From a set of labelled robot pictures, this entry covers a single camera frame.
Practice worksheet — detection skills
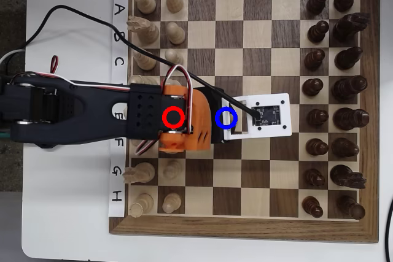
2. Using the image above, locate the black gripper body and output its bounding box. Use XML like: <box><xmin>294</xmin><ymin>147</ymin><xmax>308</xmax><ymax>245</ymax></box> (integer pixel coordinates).
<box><xmin>193</xmin><ymin>88</ymin><xmax>234</xmax><ymax>145</ymax></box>

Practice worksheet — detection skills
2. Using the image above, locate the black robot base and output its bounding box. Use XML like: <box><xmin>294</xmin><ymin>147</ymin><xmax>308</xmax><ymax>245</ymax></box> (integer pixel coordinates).
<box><xmin>35</xmin><ymin>141</ymin><xmax>61</xmax><ymax>149</ymax></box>

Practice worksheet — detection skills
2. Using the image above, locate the wooden chessboard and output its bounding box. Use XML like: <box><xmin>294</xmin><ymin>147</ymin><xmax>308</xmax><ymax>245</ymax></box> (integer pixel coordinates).
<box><xmin>108</xmin><ymin>0</ymin><xmax>381</xmax><ymax>244</ymax></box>

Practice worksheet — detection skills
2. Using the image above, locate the light wooden queen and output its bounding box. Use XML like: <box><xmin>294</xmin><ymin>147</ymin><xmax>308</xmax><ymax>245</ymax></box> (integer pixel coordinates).
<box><xmin>128</xmin><ymin>74</ymin><xmax>162</xmax><ymax>87</ymax></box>

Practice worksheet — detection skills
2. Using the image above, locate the dark wooden pawn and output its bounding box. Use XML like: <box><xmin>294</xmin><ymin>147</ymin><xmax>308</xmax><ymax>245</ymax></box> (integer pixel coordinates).
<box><xmin>302</xmin><ymin>77</ymin><xmax>324</xmax><ymax>97</ymax></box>
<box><xmin>306</xmin><ymin>108</ymin><xmax>329</xmax><ymax>127</ymax></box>
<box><xmin>307</xmin><ymin>20</ymin><xmax>330</xmax><ymax>44</ymax></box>
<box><xmin>306</xmin><ymin>0</ymin><xmax>329</xmax><ymax>15</ymax></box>
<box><xmin>302</xmin><ymin>196</ymin><xmax>324</xmax><ymax>218</ymax></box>
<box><xmin>303</xmin><ymin>168</ymin><xmax>326</xmax><ymax>188</ymax></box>
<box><xmin>303</xmin><ymin>48</ymin><xmax>325</xmax><ymax>71</ymax></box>
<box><xmin>305</xmin><ymin>137</ymin><xmax>329</xmax><ymax>156</ymax></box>

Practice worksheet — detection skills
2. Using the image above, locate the light wooden knight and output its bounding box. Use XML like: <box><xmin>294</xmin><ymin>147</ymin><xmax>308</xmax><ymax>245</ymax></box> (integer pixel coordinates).
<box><xmin>126</xmin><ymin>15</ymin><xmax>160</xmax><ymax>45</ymax></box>
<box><xmin>122</xmin><ymin>162</ymin><xmax>156</xmax><ymax>185</ymax></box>

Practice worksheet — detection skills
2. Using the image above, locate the light wooden rook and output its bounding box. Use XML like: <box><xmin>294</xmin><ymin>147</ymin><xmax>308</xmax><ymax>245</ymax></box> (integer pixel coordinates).
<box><xmin>131</xmin><ymin>0</ymin><xmax>157</xmax><ymax>15</ymax></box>
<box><xmin>128</xmin><ymin>193</ymin><xmax>154</xmax><ymax>218</ymax></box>

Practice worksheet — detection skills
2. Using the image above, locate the white letter label strip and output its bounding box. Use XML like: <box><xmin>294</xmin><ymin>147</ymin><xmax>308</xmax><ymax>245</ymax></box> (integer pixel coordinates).
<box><xmin>109</xmin><ymin>0</ymin><xmax>129</xmax><ymax>217</ymax></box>

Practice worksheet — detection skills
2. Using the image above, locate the dark wooden queen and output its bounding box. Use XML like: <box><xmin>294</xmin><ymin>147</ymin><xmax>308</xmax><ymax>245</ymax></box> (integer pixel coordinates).
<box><xmin>331</xmin><ymin>75</ymin><xmax>368</xmax><ymax>101</ymax></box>

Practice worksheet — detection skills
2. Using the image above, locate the dark wooden king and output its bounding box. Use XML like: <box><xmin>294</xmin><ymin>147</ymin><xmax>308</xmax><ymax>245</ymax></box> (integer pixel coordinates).
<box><xmin>333</xmin><ymin>107</ymin><xmax>370</xmax><ymax>131</ymax></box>

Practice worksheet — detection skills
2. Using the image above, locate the dark wooden bishop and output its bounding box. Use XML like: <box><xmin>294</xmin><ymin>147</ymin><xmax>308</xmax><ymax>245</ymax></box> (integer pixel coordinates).
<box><xmin>333</xmin><ymin>46</ymin><xmax>364</xmax><ymax>71</ymax></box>
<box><xmin>330</xmin><ymin>137</ymin><xmax>360</xmax><ymax>158</ymax></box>

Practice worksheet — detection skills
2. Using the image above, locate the dark wooden knight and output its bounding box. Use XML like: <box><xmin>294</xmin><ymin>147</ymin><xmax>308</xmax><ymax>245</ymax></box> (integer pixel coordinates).
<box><xmin>332</xmin><ymin>12</ymin><xmax>371</xmax><ymax>43</ymax></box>
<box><xmin>330</xmin><ymin>164</ymin><xmax>368</xmax><ymax>190</ymax></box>

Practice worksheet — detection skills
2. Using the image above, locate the black camera cable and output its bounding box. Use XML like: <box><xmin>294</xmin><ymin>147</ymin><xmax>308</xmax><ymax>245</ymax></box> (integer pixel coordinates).
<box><xmin>24</xmin><ymin>4</ymin><xmax>262</xmax><ymax>120</ymax></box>

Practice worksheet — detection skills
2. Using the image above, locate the red white black servo wire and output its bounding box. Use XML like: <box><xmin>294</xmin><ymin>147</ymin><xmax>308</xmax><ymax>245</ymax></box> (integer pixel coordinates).
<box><xmin>12</xmin><ymin>55</ymin><xmax>195</xmax><ymax>136</ymax></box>
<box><xmin>133</xmin><ymin>138</ymin><xmax>162</xmax><ymax>156</ymax></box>

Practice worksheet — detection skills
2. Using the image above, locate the white camera mount with board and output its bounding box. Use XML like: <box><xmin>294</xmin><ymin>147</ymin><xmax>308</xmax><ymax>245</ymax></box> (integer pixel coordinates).
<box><xmin>222</xmin><ymin>92</ymin><xmax>292</xmax><ymax>140</ymax></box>

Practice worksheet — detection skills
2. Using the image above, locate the white cable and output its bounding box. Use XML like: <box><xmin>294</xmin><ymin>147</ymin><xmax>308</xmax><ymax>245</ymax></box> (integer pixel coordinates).
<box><xmin>0</xmin><ymin>49</ymin><xmax>27</xmax><ymax>66</ymax></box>

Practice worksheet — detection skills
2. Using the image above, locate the thick black cable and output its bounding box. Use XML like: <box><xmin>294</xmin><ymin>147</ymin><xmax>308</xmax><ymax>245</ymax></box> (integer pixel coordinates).
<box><xmin>383</xmin><ymin>196</ymin><xmax>393</xmax><ymax>262</ymax></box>

